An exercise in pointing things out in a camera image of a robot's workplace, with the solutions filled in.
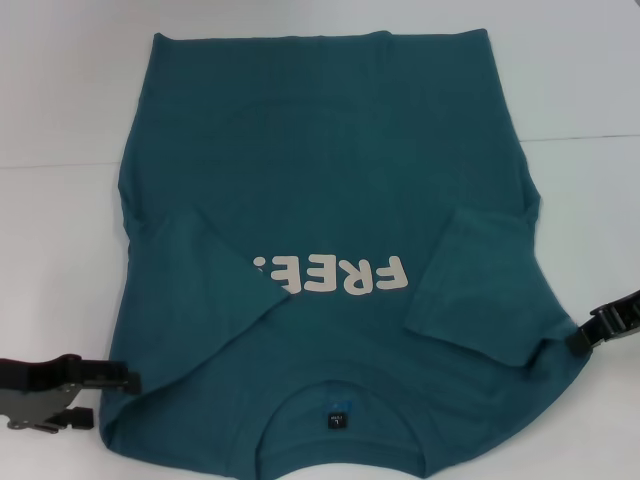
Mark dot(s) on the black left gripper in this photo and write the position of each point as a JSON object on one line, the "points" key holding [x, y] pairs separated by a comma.
{"points": [[35, 390]]}

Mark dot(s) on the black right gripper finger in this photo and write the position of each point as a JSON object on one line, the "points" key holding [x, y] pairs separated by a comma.
{"points": [[595, 332]]}

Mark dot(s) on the teal FREE print T-shirt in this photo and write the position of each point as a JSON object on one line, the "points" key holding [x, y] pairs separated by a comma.
{"points": [[320, 175]]}

